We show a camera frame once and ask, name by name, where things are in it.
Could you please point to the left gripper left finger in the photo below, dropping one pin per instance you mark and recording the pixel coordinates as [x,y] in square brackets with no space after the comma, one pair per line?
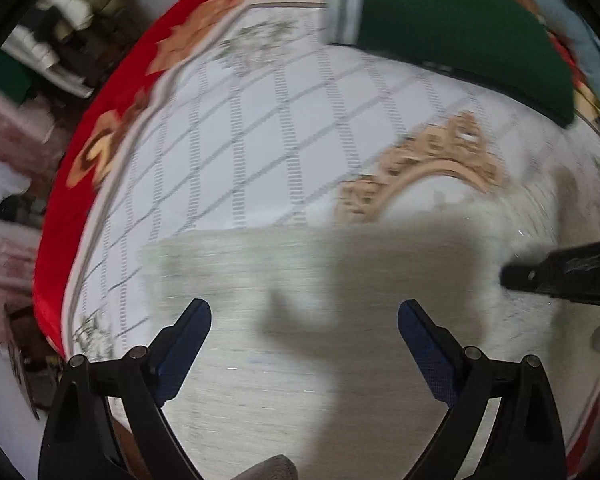
[80,439]

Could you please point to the red floral blanket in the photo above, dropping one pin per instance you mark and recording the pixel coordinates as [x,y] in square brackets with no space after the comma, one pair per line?
[305,166]

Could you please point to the white knit cardigan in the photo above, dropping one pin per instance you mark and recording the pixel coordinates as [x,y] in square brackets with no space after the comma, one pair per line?
[304,357]

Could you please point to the light blue quilt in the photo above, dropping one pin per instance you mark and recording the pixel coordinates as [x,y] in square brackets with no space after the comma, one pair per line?
[561,18]

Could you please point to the clothes rack with garments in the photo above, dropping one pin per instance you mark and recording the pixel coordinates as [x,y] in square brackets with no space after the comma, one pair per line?
[72,45]

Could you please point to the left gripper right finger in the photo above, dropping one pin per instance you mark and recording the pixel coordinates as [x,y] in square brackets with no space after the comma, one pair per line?
[525,441]

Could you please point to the folded dark green sweater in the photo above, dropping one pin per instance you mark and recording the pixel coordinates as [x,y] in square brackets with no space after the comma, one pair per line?
[495,43]

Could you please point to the white patterned mat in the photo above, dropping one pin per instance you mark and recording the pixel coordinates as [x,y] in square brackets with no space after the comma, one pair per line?
[264,124]

